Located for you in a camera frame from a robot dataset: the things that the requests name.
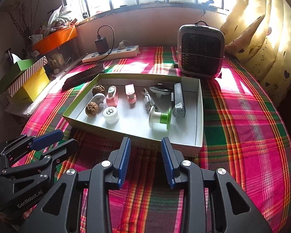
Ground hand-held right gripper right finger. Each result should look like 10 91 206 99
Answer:
161 137 273 233

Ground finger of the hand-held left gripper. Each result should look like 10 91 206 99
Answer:
0 129 64 157
0 138 80 175

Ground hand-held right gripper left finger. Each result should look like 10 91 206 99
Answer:
19 136 131 233

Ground green white cardboard box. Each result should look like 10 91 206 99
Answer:
62 73 204 157

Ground green white spool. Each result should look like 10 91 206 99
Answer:
149 107 172 134

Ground small brown walnut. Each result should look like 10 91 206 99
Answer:
85 102 99 117

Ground white round jar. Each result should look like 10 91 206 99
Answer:
102 107 120 124

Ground white round gadget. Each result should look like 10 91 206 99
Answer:
90 93 105 107

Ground pink white toy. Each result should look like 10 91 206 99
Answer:
106 85 118 107

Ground black bike light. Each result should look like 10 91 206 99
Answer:
171 83 187 118

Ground white cable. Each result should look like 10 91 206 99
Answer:
142 88 158 114

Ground pink white clip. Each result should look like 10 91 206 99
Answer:
125 84 137 103

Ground black round magnetic holder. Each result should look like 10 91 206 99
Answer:
149 84 174 99

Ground yellow box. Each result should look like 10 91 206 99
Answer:
21 67 50 102

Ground red white striped box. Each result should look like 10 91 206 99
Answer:
7 56 48 97

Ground black smartphone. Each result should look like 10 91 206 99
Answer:
62 64 105 90

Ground pink green plaid blanket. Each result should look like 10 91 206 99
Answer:
19 45 291 233

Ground orange box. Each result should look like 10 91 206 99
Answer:
31 25 77 54

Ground dried branches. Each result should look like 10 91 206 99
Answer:
5 0 39 51

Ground black charger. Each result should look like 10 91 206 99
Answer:
95 37 109 54

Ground white power strip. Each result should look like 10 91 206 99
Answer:
82 45 140 63

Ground grey space heater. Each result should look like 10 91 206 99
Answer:
176 21 225 79

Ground white plastic bag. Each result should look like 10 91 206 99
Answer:
47 5 72 27

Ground cream heart print curtain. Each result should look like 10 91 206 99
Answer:
218 0 291 107

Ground black charger cable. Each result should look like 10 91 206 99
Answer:
97 25 115 54

